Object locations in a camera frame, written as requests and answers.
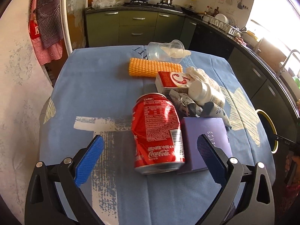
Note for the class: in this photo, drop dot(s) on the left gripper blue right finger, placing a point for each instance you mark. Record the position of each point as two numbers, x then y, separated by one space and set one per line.
246 195

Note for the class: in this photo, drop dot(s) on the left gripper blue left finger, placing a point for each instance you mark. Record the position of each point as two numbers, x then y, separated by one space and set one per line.
43 204

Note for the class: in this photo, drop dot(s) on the yellow rimmed trash bin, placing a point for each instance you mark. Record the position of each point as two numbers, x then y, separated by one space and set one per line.
269 128

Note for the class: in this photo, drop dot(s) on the green kitchen cabinets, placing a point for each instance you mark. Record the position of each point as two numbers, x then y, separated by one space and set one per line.
127 25

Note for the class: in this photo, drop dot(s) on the purple cardboard box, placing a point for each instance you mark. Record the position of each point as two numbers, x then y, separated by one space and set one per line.
192 128

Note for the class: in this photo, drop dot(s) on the white blue tube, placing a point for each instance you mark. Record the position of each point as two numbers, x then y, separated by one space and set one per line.
210 109

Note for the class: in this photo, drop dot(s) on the red cola can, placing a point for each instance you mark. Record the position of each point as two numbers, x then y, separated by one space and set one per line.
157 133

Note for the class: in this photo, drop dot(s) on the crumpled grey snack wrapper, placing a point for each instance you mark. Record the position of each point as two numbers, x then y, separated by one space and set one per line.
185 104

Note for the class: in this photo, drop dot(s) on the blue patterned tablecloth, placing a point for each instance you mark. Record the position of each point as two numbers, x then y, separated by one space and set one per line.
94 94

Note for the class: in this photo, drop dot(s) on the white pill bottle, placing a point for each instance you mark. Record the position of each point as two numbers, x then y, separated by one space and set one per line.
202 93

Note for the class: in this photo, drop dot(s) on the chrome sink faucet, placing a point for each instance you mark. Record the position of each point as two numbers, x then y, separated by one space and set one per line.
282 67

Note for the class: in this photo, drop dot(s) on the white foam net sleeve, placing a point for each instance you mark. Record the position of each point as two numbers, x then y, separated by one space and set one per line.
200 74

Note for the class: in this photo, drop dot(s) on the red checkered apron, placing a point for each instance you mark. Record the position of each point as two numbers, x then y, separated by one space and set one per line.
45 30

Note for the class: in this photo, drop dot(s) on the red and white carton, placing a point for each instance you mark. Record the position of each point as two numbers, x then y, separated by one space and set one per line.
166 81

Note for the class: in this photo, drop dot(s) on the white plastic spoon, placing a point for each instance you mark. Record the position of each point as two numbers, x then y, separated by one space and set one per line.
176 53

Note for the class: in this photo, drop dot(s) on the clear plastic cup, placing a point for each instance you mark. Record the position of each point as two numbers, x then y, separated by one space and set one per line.
155 53

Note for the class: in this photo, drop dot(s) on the dish rack with dishes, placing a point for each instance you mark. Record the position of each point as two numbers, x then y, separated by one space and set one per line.
227 28

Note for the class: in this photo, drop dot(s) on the clear plastic bag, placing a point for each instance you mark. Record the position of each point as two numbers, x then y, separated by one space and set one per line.
98 4

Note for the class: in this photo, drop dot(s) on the small metal pot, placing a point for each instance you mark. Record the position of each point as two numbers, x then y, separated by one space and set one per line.
166 2

